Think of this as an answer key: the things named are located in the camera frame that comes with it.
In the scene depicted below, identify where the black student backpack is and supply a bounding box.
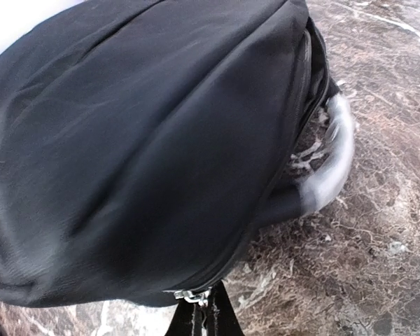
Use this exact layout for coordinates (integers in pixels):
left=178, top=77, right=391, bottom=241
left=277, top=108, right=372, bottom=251
left=0, top=1, right=354, bottom=335

